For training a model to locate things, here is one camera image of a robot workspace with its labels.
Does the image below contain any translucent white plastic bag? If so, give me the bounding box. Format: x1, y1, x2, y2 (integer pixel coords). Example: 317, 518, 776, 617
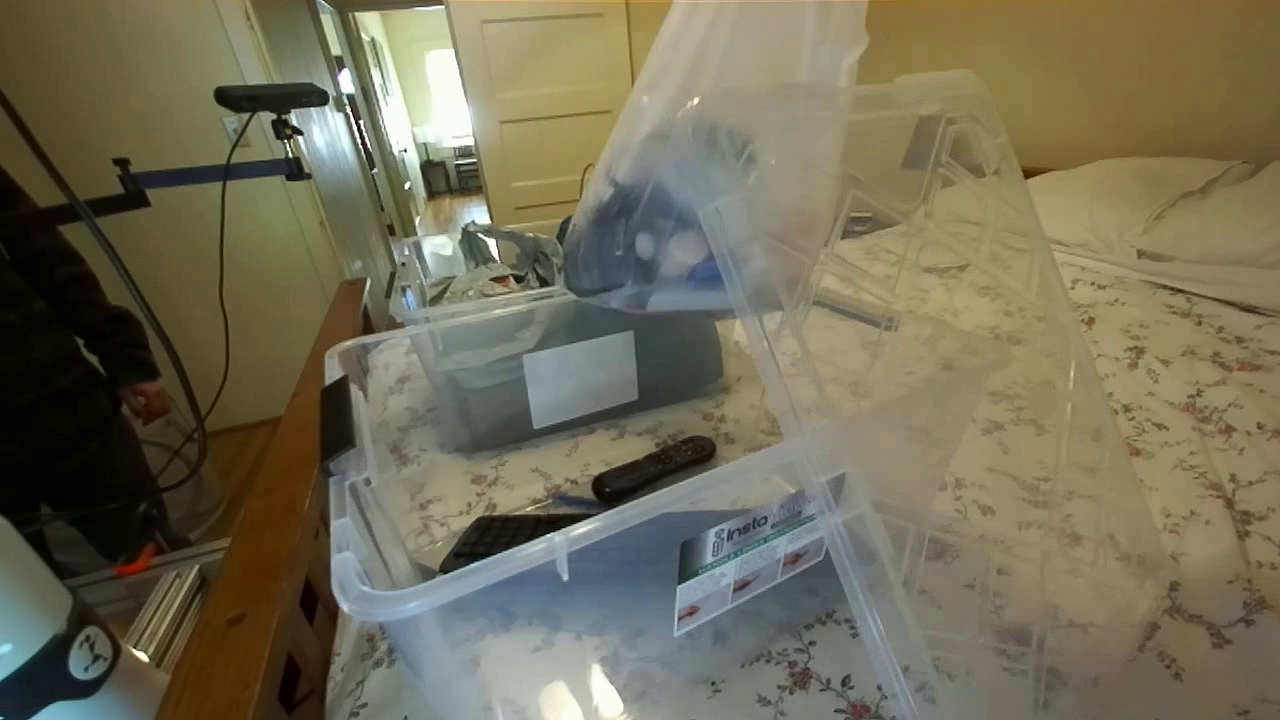
555, 0, 873, 319

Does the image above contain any blank white label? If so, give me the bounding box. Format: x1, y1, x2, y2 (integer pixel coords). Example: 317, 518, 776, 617
515, 329, 645, 431

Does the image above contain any black remote control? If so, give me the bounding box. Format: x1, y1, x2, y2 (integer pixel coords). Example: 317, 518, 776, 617
588, 431, 718, 507

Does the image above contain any dark teal cloth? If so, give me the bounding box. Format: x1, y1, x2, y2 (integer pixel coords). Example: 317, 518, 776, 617
425, 297, 730, 454

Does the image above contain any flat black rectangular object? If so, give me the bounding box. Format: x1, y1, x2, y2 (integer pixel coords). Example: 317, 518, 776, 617
436, 507, 590, 576

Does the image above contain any printed product label sticker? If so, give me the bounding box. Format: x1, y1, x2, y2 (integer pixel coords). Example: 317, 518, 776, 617
662, 495, 833, 640

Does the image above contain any white panel door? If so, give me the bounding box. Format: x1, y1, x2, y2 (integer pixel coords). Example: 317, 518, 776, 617
445, 0, 636, 232

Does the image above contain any clear plastic bin lid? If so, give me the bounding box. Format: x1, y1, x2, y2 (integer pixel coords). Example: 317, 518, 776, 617
723, 68, 1177, 720

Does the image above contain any clear bin with printed label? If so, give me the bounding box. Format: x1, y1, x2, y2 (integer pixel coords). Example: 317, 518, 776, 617
317, 266, 925, 720

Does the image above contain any wooden bed footboard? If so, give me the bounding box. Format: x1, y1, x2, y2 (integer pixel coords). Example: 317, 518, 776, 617
155, 275, 371, 720

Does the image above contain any white pillow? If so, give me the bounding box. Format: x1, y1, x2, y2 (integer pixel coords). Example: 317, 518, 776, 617
1025, 157, 1234, 258
1132, 157, 1280, 272

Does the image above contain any floral bedspread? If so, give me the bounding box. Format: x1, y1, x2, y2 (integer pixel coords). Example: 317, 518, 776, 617
317, 152, 1280, 720

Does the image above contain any person in dark clothing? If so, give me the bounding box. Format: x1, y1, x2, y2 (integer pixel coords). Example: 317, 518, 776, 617
0, 165, 174, 574

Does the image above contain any white device with black band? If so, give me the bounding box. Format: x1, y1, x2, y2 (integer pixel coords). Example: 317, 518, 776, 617
0, 518, 136, 720

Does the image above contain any thin black camera cable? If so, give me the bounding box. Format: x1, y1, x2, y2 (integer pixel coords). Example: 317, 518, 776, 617
183, 113, 261, 456

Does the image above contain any black stereo camera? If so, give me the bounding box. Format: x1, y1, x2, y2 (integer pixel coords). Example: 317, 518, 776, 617
213, 79, 332, 117

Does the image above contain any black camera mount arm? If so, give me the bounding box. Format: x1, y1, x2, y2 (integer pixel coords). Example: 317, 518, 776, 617
36, 113, 312, 232

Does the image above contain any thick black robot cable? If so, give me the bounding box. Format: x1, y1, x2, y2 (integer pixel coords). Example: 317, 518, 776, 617
0, 88, 214, 445

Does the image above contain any silver metal equipment frame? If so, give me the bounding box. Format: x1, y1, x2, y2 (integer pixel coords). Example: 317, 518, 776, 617
63, 537, 231, 672

